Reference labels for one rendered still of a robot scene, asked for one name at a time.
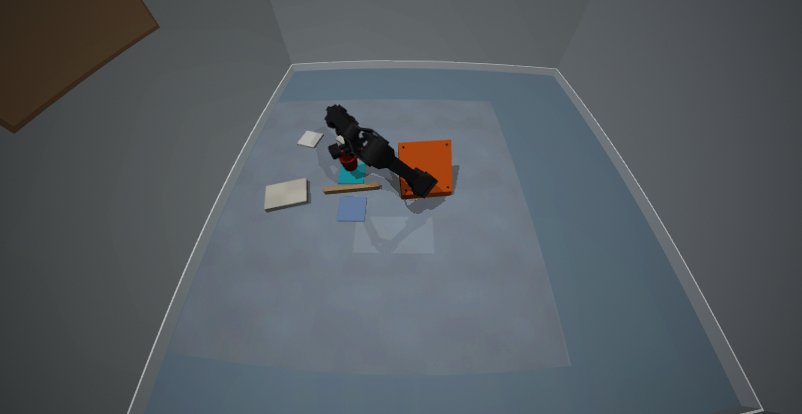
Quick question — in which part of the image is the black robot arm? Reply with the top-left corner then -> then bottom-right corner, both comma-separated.
324,105 -> 438,198

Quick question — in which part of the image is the brown wooden bar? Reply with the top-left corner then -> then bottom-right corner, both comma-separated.
323,183 -> 379,195

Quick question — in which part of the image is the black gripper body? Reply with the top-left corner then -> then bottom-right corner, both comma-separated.
328,132 -> 374,159

